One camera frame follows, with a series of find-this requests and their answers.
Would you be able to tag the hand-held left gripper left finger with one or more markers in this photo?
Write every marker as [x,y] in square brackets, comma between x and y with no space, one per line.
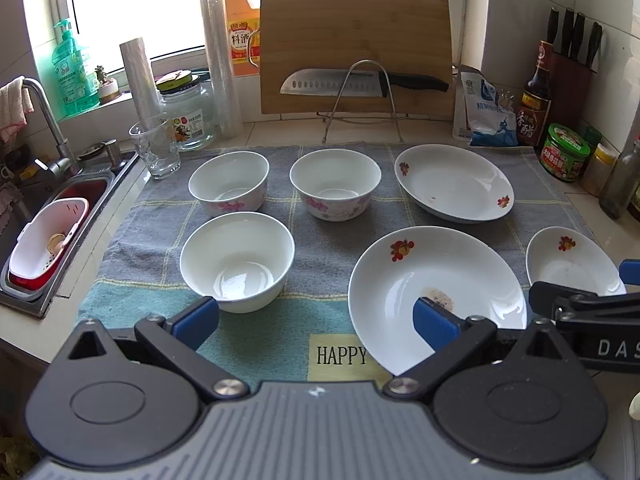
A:
[195,321]

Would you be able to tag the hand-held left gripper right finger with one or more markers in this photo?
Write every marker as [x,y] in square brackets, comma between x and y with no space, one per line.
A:
[435,325]

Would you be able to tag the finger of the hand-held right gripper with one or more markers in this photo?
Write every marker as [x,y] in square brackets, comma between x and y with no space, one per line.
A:
[550,300]
[631,274]

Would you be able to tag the small white plate fruit print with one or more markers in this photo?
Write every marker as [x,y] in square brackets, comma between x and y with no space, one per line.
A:
[570,265]

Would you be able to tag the stained white plate fruit print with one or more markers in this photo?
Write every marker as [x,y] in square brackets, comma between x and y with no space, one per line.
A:
[430,265]

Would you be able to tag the plain white bowl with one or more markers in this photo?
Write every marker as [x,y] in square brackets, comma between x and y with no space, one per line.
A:
[235,255]

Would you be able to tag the large white plate fruit print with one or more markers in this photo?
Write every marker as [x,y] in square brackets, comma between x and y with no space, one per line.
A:
[450,180]

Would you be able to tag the white bowl pink floral print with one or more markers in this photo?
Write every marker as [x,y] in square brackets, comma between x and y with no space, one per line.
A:
[335,175]
[227,175]

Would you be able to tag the clear glass bottle red cap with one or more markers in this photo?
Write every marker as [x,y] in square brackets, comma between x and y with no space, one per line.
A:
[620,185]

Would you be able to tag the yellow cap spice bottle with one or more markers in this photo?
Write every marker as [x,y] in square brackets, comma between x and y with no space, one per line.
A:
[597,172]

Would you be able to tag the green lid sauce jar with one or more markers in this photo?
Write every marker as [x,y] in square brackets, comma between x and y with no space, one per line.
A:
[565,160]

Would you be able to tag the green cap spice bottle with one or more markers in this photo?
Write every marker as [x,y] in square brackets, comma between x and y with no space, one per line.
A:
[593,136]

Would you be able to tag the grey checked dish towel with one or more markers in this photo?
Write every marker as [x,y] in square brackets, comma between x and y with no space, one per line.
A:
[320,240]

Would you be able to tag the steel sink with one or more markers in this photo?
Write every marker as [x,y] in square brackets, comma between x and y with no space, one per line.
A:
[122,175]

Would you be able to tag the clear drinking glass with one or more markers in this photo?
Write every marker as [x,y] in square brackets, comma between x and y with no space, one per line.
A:
[155,155]

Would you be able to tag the red basin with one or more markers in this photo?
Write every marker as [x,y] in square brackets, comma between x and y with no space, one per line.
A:
[82,192]

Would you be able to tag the white strainer basket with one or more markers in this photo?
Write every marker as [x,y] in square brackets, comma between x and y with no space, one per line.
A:
[35,250]

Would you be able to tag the steel sink dispenser knob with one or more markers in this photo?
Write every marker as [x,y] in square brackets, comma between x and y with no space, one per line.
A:
[114,152]

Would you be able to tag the dark vinegar bottle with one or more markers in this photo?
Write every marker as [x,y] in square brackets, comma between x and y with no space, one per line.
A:
[537,110]

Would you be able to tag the white and blue salt bag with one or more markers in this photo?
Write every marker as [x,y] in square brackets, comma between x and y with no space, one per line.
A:
[487,120]

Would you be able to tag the dark red knife block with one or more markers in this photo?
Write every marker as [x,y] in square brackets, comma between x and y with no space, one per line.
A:
[572,90]

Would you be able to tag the metal sink plug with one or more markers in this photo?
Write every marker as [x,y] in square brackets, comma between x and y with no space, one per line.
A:
[92,151]

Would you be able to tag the glass jar with lid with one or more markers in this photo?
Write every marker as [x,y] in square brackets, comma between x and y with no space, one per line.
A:
[192,120]

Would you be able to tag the binder clip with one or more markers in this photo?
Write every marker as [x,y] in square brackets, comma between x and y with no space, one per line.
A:
[501,99]
[510,101]

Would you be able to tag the colourful printed bag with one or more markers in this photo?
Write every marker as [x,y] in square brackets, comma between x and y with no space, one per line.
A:
[15,460]

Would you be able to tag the small potted plant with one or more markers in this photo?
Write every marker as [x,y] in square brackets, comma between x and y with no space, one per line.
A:
[107,91]

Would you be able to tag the steel faucet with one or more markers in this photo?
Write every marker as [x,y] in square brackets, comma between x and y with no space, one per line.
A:
[50,120]

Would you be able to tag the plastic wrap roll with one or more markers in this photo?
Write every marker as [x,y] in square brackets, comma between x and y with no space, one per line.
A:
[137,75]

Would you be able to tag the clear plastic cup stack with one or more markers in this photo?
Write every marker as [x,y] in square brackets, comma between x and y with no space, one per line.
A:
[220,60]

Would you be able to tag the green dish soap bottle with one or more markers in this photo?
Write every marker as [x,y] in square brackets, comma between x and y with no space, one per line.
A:
[75,75]

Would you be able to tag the pink cloth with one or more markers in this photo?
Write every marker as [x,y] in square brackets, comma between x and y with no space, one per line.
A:
[12,110]

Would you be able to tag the bamboo cutting board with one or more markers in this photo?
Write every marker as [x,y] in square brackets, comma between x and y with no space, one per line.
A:
[350,30]

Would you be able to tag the orange cooking wine jug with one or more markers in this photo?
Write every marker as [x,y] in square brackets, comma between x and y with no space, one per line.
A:
[242,10]

